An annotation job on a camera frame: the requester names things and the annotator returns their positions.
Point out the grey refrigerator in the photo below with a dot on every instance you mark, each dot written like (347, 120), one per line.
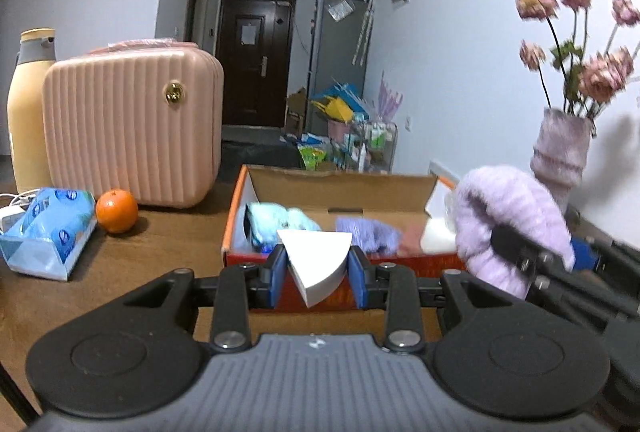
(325, 62)

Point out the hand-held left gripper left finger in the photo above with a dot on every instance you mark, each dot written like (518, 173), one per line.
(277, 277)

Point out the cream yellow bottle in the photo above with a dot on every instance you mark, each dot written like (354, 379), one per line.
(27, 127)

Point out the white folded umbrella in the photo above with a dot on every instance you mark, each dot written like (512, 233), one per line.
(362, 32)

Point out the blue tissue pack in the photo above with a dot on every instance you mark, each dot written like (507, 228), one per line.
(50, 227)

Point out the white wedge sponge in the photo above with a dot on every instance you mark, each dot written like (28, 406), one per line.
(315, 262)

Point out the pink bin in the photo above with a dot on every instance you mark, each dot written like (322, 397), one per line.
(339, 131)

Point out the orange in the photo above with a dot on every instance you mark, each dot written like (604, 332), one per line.
(116, 212)

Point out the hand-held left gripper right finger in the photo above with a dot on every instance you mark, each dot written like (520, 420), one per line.
(357, 279)

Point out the white round sponge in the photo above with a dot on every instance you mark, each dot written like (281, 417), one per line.
(437, 239)

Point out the orange cardboard box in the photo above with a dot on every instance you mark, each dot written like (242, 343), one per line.
(340, 192)

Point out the brown cardboard box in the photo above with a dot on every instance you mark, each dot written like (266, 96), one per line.
(296, 112)

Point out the pink ribbed suitcase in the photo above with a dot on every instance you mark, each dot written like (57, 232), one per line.
(115, 132)

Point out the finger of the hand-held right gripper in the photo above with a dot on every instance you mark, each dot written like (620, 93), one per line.
(515, 249)
(584, 256)

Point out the blue plush toy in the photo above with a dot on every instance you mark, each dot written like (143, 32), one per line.
(270, 222)

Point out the purple ceramic vase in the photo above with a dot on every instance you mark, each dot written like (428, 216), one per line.
(560, 152)

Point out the green yellow bag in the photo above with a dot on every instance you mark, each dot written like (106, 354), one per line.
(312, 157)

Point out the purple wing decoration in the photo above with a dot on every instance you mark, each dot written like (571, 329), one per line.
(390, 99)

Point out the pile of blue yellow bags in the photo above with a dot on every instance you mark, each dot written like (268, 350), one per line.
(340, 104)

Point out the white paper notice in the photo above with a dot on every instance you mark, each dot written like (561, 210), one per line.
(248, 34)

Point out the dark entrance door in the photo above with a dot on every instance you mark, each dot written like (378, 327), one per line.
(255, 82)

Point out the clear plastic bag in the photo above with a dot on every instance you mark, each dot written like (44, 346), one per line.
(341, 9)

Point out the lavender sachet bag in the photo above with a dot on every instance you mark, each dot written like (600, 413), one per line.
(367, 234)

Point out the purple fuzzy sock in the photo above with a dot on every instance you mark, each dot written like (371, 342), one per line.
(500, 202)

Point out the pink layered sponge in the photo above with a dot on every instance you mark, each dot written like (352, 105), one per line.
(412, 239)

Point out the bunch of dried pink roses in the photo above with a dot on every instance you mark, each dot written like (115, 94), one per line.
(600, 77)

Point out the rolling cart with bottles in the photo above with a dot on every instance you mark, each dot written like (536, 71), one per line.
(372, 144)

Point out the dark interior door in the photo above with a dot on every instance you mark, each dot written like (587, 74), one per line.
(195, 7)

